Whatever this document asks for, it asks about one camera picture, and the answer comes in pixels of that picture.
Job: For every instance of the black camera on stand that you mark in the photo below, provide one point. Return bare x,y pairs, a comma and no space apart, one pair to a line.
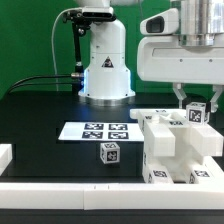
81,19

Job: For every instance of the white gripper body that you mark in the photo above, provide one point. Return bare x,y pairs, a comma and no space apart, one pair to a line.
183,45

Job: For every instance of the white marker cube front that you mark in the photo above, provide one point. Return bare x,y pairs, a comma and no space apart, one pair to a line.
109,152

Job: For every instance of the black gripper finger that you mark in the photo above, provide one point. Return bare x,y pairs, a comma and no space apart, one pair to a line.
179,92
218,90

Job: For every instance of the white left fence bar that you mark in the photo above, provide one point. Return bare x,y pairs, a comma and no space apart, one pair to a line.
5,156

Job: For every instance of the white paper marker sheet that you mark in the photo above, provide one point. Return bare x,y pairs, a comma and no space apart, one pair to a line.
99,131

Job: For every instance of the white chair seat part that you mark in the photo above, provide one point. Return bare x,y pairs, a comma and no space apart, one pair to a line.
178,165

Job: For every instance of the white marker cube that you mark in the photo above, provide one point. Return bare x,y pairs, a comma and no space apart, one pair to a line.
109,152
196,113

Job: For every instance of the white front fence bar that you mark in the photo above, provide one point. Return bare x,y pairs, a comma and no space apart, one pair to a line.
111,196

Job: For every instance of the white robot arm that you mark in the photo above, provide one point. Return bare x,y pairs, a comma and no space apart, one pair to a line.
107,78

